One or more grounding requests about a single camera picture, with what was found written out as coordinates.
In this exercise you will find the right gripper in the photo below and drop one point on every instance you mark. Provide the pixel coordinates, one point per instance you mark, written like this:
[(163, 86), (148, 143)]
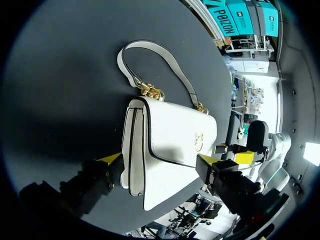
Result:
[(258, 135)]

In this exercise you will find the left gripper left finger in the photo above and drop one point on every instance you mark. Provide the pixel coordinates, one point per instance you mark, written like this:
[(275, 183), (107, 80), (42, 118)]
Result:
[(96, 180)]

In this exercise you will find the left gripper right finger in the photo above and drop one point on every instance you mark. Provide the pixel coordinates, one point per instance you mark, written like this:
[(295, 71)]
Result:
[(225, 178)]

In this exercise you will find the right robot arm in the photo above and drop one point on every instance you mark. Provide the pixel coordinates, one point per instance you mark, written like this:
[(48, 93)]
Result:
[(275, 160)]

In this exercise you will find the white leather handbag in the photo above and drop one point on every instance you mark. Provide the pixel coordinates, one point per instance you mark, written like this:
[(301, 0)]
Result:
[(172, 130)]

